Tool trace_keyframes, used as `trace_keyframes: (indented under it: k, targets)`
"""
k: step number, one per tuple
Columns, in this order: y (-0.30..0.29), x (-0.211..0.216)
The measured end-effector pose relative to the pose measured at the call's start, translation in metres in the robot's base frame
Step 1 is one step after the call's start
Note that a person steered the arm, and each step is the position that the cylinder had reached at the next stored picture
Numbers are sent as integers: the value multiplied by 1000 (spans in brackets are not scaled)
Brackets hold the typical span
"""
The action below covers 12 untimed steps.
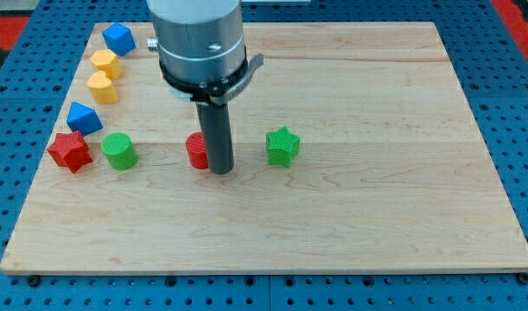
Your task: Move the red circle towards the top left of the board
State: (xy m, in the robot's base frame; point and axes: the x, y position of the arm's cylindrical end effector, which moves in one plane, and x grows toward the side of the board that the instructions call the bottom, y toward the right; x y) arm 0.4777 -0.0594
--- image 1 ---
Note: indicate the black clamp ring mount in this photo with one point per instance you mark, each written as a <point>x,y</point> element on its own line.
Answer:
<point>217,93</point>

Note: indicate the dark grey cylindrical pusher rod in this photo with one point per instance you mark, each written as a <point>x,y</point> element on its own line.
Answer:
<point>216,132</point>

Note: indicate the red cylinder block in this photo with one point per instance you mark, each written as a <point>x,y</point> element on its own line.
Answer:
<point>196,150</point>

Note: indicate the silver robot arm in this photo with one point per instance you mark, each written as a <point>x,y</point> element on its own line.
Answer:
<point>203,56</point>

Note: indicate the wooden board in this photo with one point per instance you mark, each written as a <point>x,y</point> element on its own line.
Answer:
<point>392,174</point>

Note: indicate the green star block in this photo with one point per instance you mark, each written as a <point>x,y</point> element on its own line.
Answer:
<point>282,146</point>

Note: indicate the green cylinder block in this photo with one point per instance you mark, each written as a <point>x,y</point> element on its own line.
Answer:
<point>119,151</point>

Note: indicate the blue cube block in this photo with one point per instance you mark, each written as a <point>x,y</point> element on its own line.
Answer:
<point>119,39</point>

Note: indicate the yellow hexagon block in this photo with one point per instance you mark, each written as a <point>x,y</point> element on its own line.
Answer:
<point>107,61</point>

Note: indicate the yellow heart block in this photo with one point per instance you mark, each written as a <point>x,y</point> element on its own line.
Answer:
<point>102,89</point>

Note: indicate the blue triangular block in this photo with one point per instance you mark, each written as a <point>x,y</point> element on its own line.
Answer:
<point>83,119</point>

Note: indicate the red star block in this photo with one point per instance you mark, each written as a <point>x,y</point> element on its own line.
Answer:
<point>70,150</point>

